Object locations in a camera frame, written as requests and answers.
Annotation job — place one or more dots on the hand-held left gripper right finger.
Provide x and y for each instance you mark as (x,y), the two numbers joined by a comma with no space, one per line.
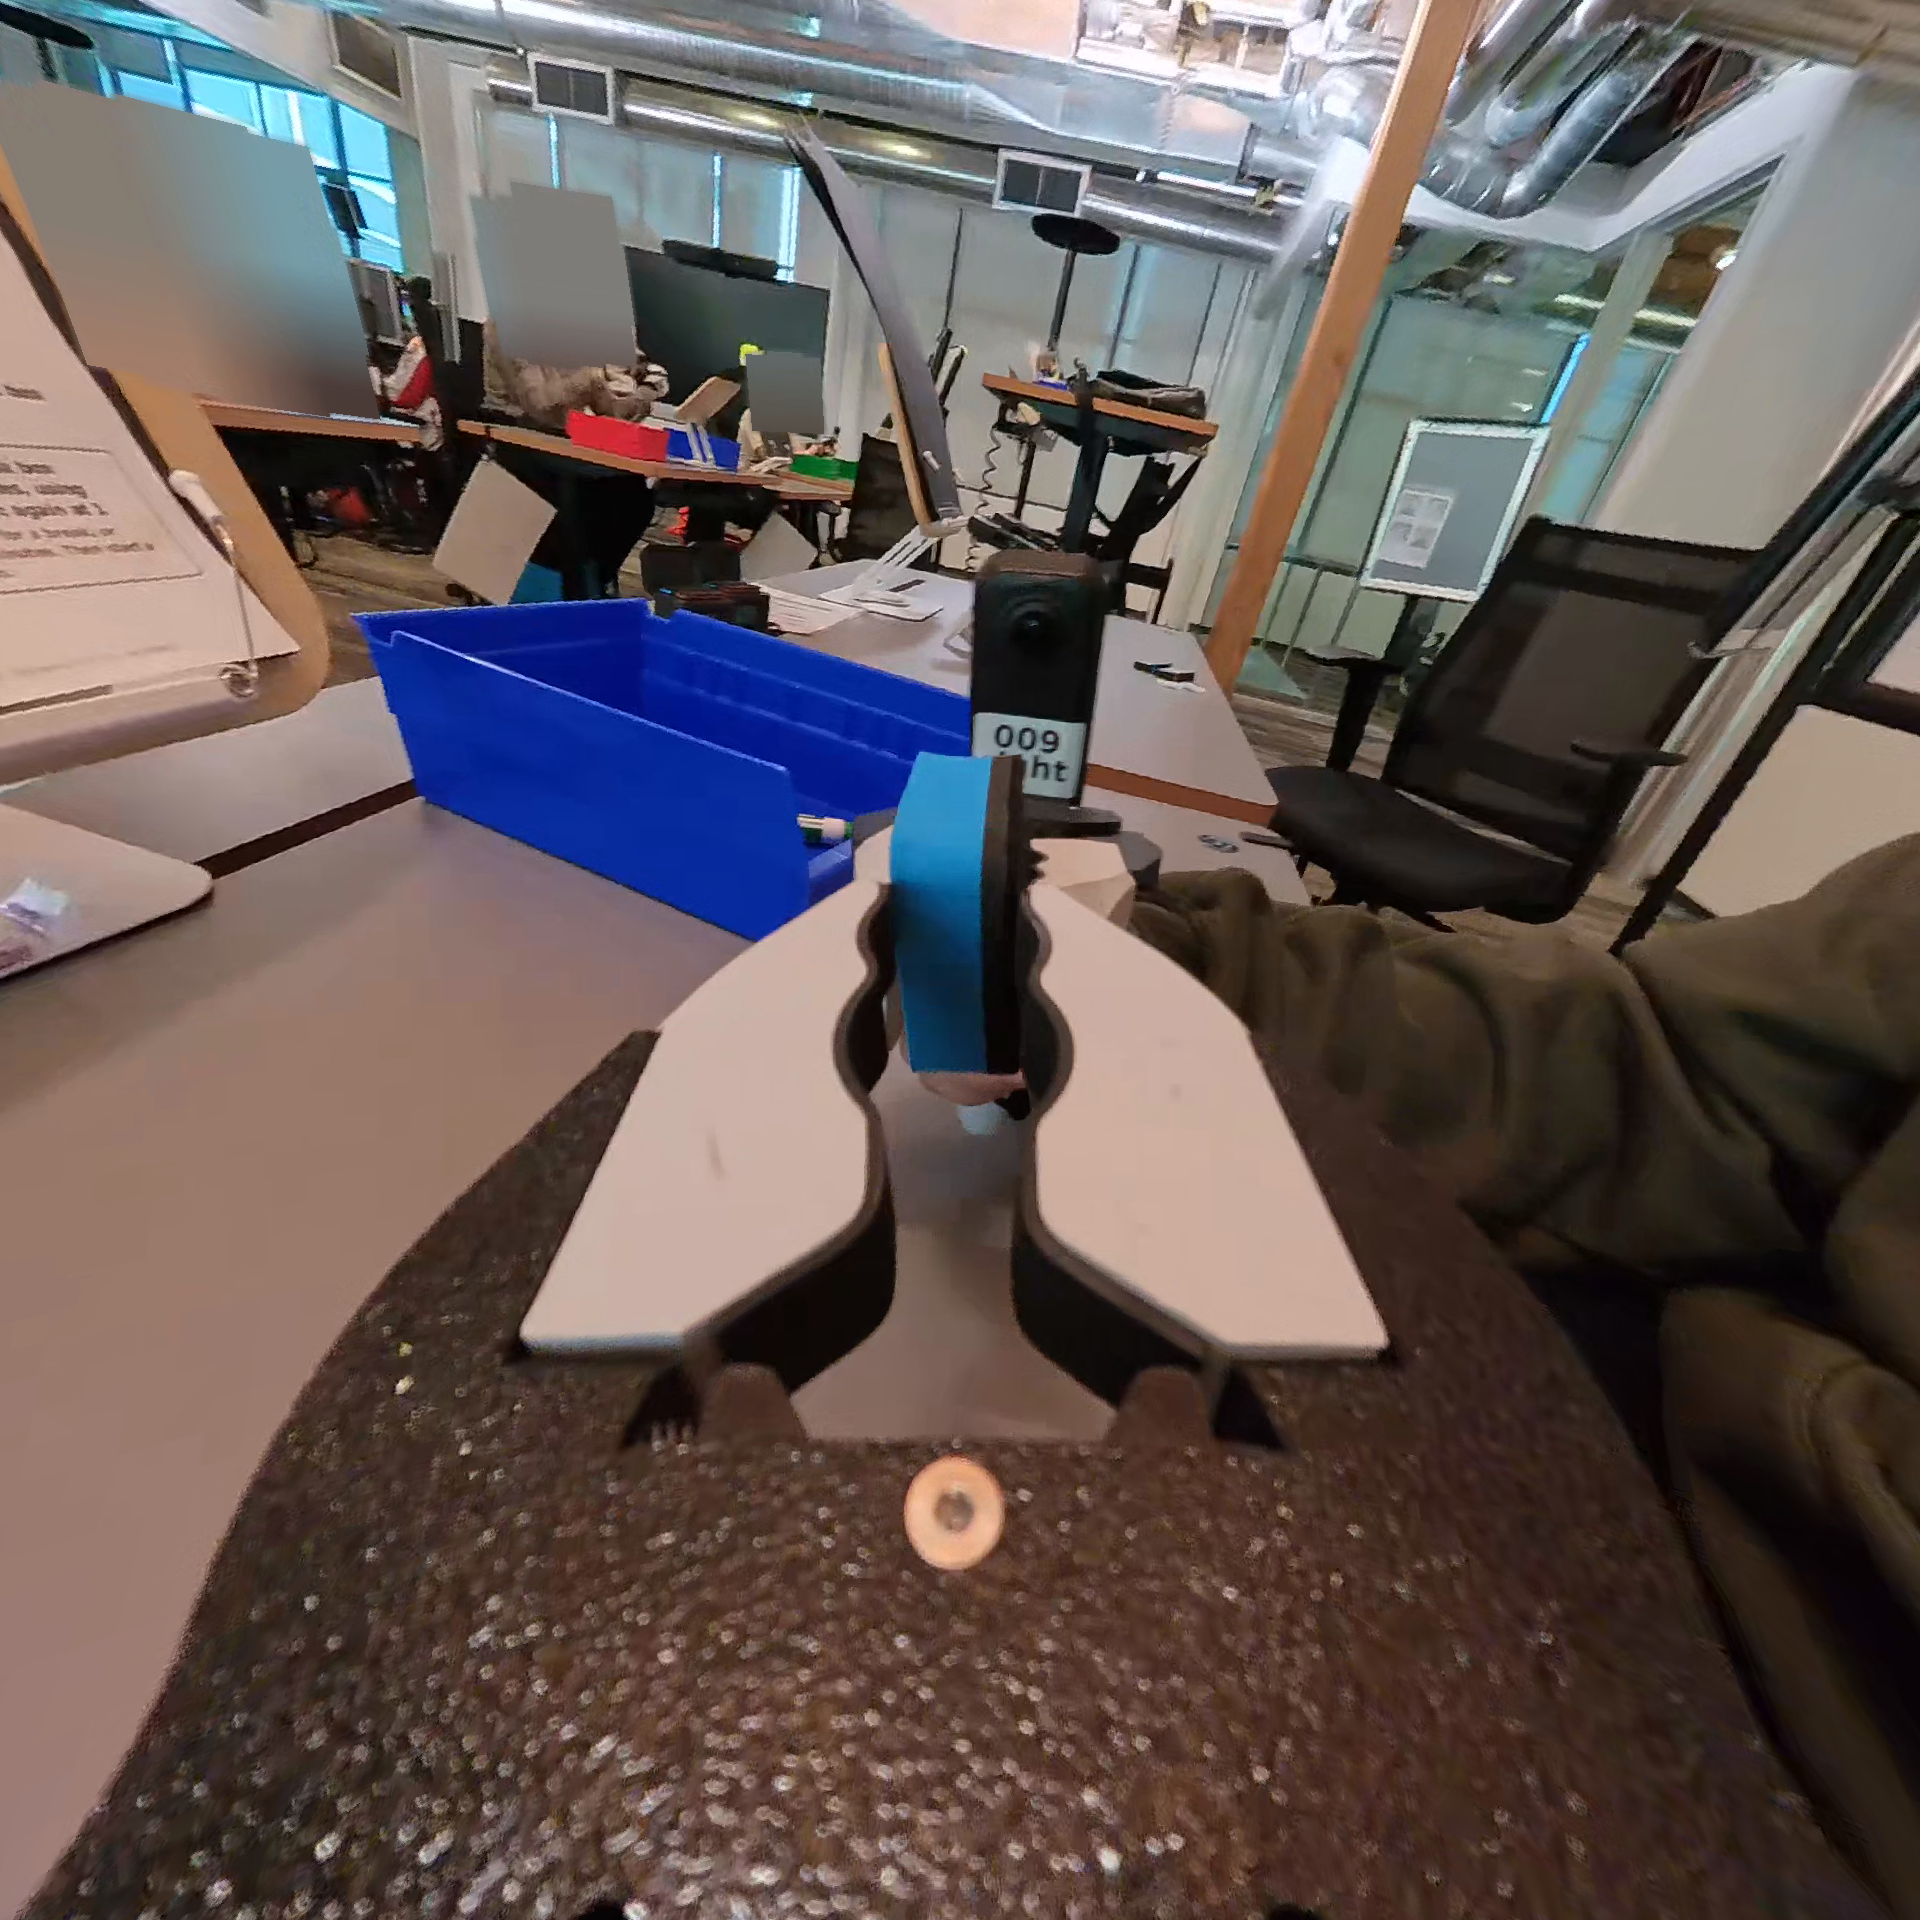
(1200,1170)

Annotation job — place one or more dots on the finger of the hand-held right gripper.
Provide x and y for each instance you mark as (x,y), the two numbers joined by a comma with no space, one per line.
(1093,878)

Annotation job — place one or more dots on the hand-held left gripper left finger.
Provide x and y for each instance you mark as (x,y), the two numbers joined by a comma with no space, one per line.
(705,1154)

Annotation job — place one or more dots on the blue whiteboard eraser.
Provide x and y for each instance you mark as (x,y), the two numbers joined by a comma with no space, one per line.
(937,931)

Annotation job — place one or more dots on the green dry-erase marker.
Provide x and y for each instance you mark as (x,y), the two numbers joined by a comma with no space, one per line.
(821,829)

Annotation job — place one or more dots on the blue plastic bin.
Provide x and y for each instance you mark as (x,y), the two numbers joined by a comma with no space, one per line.
(569,750)

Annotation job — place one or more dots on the person's right forearm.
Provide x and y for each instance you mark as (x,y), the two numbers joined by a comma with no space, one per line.
(1500,1049)

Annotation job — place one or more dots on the loose white papers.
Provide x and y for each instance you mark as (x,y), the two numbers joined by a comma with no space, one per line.
(854,599)

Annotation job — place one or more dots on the standing desk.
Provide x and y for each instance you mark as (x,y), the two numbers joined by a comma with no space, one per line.
(1096,393)

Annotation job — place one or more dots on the small green bin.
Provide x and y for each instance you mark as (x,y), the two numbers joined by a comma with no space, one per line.
(821,475)

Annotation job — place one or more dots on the tall tilted display stand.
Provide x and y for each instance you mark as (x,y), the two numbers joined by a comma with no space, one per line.
(900,405)

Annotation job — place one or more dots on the black box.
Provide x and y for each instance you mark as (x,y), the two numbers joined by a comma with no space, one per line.
(705,608)

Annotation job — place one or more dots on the small blue bin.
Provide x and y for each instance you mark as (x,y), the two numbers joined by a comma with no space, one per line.
(705,447)

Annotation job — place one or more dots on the black pole lamp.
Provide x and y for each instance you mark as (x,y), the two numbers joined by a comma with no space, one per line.
(1076,234)

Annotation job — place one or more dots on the grey notice board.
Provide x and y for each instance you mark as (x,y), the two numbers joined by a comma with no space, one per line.
(1448,510)

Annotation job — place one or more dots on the black monitor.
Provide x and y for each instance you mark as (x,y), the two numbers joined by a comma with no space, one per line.
(705,330)

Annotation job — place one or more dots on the small red bin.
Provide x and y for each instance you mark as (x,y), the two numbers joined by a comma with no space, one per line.
(616,434)

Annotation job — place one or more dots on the black office chair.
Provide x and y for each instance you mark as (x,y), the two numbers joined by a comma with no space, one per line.
(1560,674)

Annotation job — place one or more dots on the wooden-top desk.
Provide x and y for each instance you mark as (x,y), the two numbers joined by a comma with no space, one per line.
(300,417)
(510,434)

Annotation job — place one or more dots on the wooden post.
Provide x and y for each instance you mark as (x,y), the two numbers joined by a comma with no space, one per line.
(1320,376)

